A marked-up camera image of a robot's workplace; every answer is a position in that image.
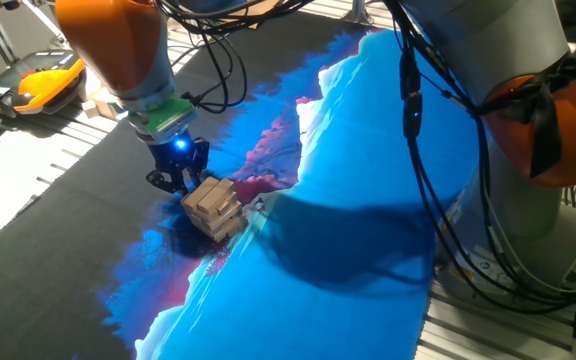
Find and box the wooden Jenga block tower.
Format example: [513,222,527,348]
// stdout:
[180,176,248,244]

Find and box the orange black teach pendant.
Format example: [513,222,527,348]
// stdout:
[0,48,88,119]

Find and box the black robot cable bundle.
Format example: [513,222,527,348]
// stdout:
[155,0,576,315]

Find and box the blue black printed cloth mat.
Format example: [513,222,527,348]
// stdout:
[0,9,479,360]

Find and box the black strap on arm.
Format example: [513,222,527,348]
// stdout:
[473,46,576,178]

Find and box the large wooden cube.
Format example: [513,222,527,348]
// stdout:
[91,89,119,120]

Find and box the flat brown cardboard sheet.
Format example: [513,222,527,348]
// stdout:
[217,0,279,30]

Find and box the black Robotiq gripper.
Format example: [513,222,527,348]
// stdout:
[145,132,211,197]

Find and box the green wrist mounting plate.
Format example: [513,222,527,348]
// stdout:
[127,95,199,145]

